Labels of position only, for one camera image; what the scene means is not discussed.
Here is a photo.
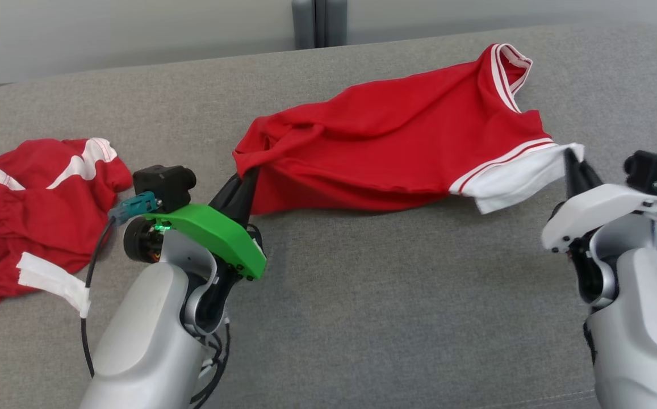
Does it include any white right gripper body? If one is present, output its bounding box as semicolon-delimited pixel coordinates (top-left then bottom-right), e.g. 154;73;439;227
541;183;657;253

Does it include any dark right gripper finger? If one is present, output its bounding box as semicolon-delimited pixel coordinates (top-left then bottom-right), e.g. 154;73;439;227
564;148;586;198
581;160;605;193

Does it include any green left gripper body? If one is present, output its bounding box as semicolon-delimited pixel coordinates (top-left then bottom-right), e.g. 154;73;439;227
123;203;267;280

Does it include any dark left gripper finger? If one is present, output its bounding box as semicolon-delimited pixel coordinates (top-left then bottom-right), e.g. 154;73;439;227
209;175;245;214
229;166;260;228

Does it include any red shirt with white trim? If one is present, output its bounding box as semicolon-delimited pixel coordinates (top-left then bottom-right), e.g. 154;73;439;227
232;43;585;216

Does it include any crumpled red and white garment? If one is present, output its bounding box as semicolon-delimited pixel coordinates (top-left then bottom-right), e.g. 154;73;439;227
0;137;134;316

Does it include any white tape tag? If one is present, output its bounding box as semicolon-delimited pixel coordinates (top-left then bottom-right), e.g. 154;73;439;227
17;252;91;319

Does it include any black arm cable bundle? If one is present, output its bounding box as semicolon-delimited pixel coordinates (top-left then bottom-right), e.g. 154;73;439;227
189;318;232;407

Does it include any grey upright post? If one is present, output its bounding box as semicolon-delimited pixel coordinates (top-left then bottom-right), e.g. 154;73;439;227
291;0;349;50

